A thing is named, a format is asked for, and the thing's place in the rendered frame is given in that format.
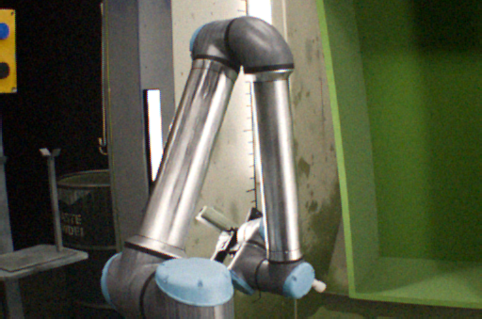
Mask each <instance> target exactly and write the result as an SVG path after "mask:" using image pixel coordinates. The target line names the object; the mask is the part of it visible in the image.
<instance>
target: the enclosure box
mask: <svg viewBox="0 0 482 319"><path fill-rule="evenodd" d="M315 1H316V7H317V16H318V22H319V24H320V30H321V39H322V45H323V53H324V61H325V65H326V69H327V77H328V85H329V100H330V108H331V115H332V124H333V132H334V139H335V148H336V155H337V163H338V171H339V179H340V186H341V203H342V211H343V219H344V234H345V247H346V250H345V255H346V262H347V277H348V284H349V286H348V291H349V297H352V298H357V299H361V298H362V299H368V300H378V301H383V300H384V301H389V302H399V303H403V302H405V303H410V304H412V303H414V304H419V305H421V304H425V305H434V306H438V305H439V306H444V307H445V306H448V307H459V308H460V307H462V308H472V309H474V308H477V309H482V0H315Z"/></svg>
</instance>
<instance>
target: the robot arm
mask: <svg viewBox="0 0 482 319"><path fill-rule="evenodd" d="M189 51H190V52H191V54H190V56H191V58H192V60H193V61H192V64H191V66H192V67H191V70H190V73H189V75H188V78H187V81H186V84H185V87H184V89H183V92H182V95H181V98H180V101H179V103H178V106H177V109H176V113H175V116H174V119H173V122H172V124H171V127H170V130H169V135H168V138H167V141H166V144H165V147H164V149H163V152H162V155H161V158H160V160H159V163H158V166H157V169H156V172H155V174H154V175H155V177H154V180H153V185H152V188H151V191H150V194H149V196H148V199H147V202H146V205H145V208H144V211H143V213H144V214H143V217H142V219H141V222H140V224H139V227H138V230H137V235H135V236H133V237H132V238H128V239H126V240H125V245H124V248H123V251H122V252H120V253H119V254H117V255H115V256H114V257H111V258H110V260H109V261H108V262H107V264H106V265H105V266H104V271H103V272H102V273H103V274H102V280H101V288H102V291H103V293H104V297H105V299H106V301H107V302H108V304H109V305H110V306H111V307H112V308H113V309H114V310H116V311H118V312H119V313H120V314H122V315H123V316H126V317H128V318H131V319H234V304H233V288H234V289H235V290H237V291H240V292H242V293H244V294H246V295H253V294H255V290H259V291H262V292H268V293H271V294H274V295H279V296H281V295H283V296H284V297H286V298H294V299H299V298H302V297H303V296H305V295H306V294H307V293H308V292H309V291H310V289H311V288H312V286H313V280H314V272H313V268H312V267H311V266H310V265H309V264H308V263H305V257H304V251H303V248H302V237H301V234H302V227H301V217H300V206H299V195H298V185H297V163H296V153H295V141H294V131H293V121H292V108H291V98H290V87H289V76H290V75H291V74H292V72H293V71H294V70H295V65H294V58H293V54H292V51H291V49H290V47H289V45H288V43H287V42H286V40H285V39H284V38H283V37H282V35H281V34H280V33H279V31H278V30H277V29H276V28H275V27H274V26H273V25H271V24H270V23H269V22H267V21H265V20H264V19H262V18H260V17H257V16H252V15H243V16H239V17H234V18H230V19H225V20H214V21H211V22H209V23H207V24H202V25H201V26H199V27H198V28H197V29H196V30H195V32H194V33H193V35H192V37H191V39H190V42H189ZM241 67H242V69H243V75H244V76H245V77H247V78H248V79H249V80H250V82H251V87H252V98H253V107H254V117H255V128H256V137H257V147H258V157H259V168H260V177H261V187H262V197H263V207H264V213H262V212H261V211H259V210H258V209H256V208H255V207H252V208H251V209H250V210H248V211H247V214H246V218H245V221H244V224H243V225H242V226H241V227H240V228H238V227H233V228H232V227H226V228H224V230H223V232H222V234H221V235H220V237H219V239H220V240H219V242H218V244H217V248H219V250H218V251H220V250H224V251H226V252H227V253H228V254H229V255H230V256H231V255H232V256H231V259H233V261H232V262H231V264H230V266H228V268H227V267H226V266H225V265H222V264H221V263H217V262H215V261H211V260H207V259H200V258H192V257H190V259H188V257H187V255H186V254H185V250H184V247H185V241H186V238H187V236H188V233H189V231H190V227H191V224H192V221H193V218H194V215H195V212H196V209H197V206H198V203H199V200H200V196H201V191H202V189H203V186H204V182H205V179H206V176H207V173H208V170H209V167H210V164H211V160H212V157H213V154H214V150H215V147H216V144H217V140H218V136H219V133H220V130H221V127H222V124H223V121H224V117H225V114H226V111H227V108H228V105H229V101H230V99H231V96H232V93H233V87H234V84H235V81H236V80H237V79H238V75H239V73H240V70H241ZM224 243H226V244H224ZM223 244H224V245H223ZM223 246H224V248H222V247H223Z"/></svg>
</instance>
